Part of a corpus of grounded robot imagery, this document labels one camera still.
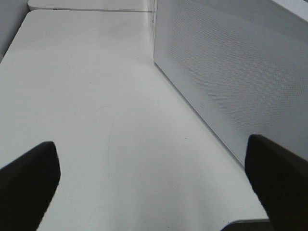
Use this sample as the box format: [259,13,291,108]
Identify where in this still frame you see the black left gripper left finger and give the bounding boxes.
[0,141,61,231]

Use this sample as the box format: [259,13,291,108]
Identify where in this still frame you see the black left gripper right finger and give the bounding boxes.
[244,135,308,231]

